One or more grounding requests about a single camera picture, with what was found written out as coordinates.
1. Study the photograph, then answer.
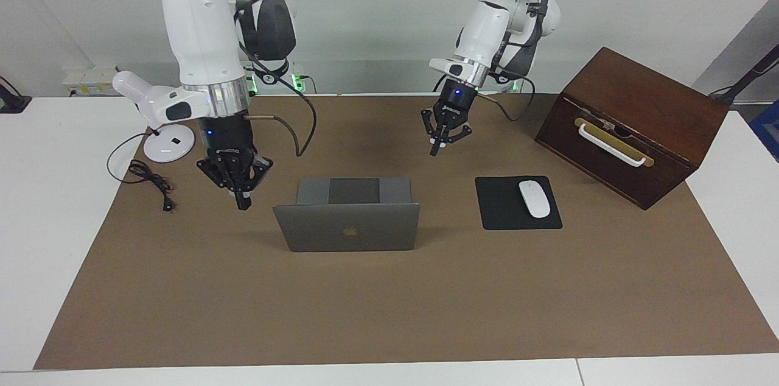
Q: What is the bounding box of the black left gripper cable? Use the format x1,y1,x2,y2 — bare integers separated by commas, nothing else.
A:
478,0,551,122

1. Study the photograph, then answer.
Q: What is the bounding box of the dark brown wooden box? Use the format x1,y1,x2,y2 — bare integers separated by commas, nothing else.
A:
534,47,730,211

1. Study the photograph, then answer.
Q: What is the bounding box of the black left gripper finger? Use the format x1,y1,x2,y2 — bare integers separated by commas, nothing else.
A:
437,119,473,157
421,108,442,157

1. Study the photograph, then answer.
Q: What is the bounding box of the white box handle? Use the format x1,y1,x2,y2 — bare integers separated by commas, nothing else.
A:
578,123,647,167

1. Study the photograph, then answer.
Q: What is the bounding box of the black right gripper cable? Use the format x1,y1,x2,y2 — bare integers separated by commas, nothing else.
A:
234,0,318,158

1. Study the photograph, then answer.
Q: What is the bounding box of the black stand pole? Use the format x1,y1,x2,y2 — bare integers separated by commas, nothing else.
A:
709,45,779,108

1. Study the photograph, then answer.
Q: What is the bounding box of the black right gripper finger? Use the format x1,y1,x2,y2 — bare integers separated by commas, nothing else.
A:
196,155,244,210
242,155,273,210

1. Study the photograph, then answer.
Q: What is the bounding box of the gold handle plate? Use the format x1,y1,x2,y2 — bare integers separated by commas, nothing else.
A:
574,118,655,167

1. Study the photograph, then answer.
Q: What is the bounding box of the white power strip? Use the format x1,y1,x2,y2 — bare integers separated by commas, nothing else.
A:
63,65,119,97

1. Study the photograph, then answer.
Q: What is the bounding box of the blue crate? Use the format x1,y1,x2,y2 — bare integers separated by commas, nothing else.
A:
750,100,779,163

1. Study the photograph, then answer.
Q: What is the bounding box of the black clamp mount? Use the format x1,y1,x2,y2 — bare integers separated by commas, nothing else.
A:
0,77,32,114

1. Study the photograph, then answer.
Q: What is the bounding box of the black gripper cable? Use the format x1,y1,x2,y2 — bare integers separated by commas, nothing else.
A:
478,0,551,122
234,0,318,158

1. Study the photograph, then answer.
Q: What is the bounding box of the black mouse pad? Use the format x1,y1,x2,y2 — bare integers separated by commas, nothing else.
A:
475,176,563,231

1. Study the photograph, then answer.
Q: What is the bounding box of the brown table mat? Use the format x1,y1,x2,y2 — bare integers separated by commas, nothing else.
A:
33,94,779,370

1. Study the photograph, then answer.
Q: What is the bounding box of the white desk lamp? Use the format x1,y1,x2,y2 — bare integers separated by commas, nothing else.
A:
112,71,196,163

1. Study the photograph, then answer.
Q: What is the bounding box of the grey Apple laptop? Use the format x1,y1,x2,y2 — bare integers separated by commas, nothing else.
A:
273,177,421,253

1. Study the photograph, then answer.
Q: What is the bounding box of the black lamp power cable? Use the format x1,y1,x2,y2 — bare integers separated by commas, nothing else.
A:
107,132,177,212

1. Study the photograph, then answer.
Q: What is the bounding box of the white computer mouse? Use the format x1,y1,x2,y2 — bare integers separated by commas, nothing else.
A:
519,181,551,219

